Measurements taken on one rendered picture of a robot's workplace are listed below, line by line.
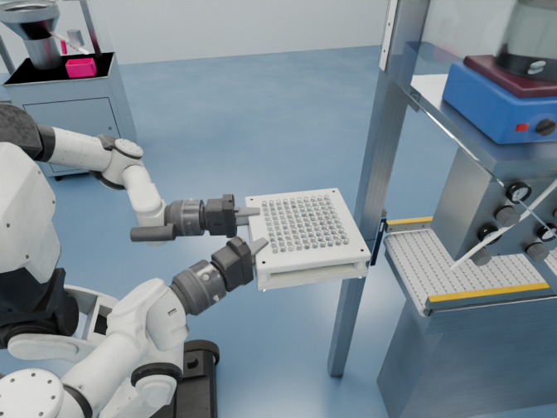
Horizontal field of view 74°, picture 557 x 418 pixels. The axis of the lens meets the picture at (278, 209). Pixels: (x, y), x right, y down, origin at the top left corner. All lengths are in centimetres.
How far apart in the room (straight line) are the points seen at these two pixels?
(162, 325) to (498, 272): 85
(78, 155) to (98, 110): 185
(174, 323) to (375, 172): 61
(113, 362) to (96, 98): 239
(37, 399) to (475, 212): 69
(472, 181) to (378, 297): 146
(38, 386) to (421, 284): 83
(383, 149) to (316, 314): 121
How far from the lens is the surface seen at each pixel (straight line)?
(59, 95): 291
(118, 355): 64
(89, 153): 107
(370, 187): 102
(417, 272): 105
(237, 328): 195
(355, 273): 84
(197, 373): 162
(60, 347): 104
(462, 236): 77
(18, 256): 80
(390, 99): 90
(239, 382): 181
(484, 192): 71
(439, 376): 146
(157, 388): 119
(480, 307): 106
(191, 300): 71
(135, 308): 67
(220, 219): 87
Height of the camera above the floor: 163
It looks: 39 degrees down
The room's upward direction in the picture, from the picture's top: straight up
